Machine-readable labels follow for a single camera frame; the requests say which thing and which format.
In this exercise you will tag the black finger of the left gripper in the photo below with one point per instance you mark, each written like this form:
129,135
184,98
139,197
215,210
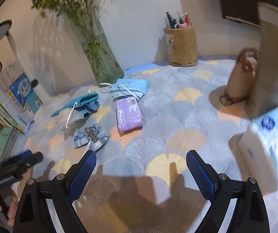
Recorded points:
20,163

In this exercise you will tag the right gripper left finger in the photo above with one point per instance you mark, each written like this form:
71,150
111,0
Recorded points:
33,214

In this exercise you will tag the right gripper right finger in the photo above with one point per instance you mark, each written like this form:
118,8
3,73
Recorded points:
250,214

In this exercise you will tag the checked hair bow clip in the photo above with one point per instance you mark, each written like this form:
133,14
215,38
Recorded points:
93,137

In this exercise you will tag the teal drawstring pouch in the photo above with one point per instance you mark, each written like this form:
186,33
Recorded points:
76,110

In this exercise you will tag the purple tissue pack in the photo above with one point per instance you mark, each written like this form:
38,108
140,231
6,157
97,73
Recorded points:
128,114

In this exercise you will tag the person's left hand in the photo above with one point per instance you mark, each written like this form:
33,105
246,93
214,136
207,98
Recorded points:
12,208

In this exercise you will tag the stack of books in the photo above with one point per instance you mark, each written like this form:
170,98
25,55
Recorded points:
18,100

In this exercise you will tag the white tissue box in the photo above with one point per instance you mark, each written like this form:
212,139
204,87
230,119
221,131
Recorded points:
259,147

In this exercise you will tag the patterned table cloth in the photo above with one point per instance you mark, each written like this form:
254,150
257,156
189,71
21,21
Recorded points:
141,182

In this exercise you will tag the light blue face mask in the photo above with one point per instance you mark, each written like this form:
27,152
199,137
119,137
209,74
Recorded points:
124,88

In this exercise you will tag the white desk lamp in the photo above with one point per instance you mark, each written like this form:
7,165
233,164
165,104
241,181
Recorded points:
35,83

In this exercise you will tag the brown leather pouch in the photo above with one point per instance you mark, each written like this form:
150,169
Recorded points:
242,77

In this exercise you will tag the tan cylinder canister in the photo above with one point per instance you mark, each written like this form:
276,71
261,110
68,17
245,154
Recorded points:
264,93

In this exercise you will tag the glass vase with plants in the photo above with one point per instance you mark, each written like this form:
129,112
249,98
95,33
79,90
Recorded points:
84,17

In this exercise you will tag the woven pen holder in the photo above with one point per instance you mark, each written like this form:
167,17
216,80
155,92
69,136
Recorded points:
181,46

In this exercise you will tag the pens in holder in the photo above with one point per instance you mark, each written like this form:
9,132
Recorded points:
182,21

